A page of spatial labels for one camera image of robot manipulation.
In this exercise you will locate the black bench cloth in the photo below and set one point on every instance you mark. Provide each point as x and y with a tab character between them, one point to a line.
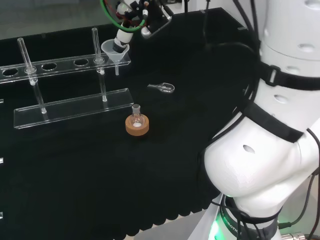
75	175

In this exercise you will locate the clear plastic funnel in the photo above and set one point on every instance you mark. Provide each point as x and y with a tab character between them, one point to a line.
110	53

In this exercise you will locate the small glass round-bottom flask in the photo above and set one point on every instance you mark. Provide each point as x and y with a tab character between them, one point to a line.
137	119

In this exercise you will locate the clear acrylic funnel stand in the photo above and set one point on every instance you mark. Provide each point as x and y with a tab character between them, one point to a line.
75	110

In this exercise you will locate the grey tape piece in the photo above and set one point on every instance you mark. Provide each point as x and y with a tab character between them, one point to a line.
203	11
242	28

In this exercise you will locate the clear glass weighing funnel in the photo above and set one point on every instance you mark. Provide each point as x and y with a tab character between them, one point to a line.
165	88

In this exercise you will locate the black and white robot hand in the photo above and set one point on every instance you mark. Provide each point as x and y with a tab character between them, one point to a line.
155	15

